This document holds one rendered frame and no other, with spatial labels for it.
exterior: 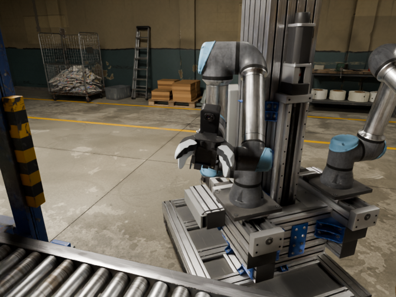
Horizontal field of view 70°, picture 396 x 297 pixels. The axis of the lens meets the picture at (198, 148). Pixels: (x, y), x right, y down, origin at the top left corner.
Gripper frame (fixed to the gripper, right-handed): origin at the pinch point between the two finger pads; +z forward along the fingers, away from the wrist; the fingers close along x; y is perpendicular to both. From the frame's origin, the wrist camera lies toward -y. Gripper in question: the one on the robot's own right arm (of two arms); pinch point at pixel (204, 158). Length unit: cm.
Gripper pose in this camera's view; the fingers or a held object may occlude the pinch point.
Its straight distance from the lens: 57.9
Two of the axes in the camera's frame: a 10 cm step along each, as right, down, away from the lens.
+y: -1.3, 9.2, 3.6
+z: -1.2, 3.5, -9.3
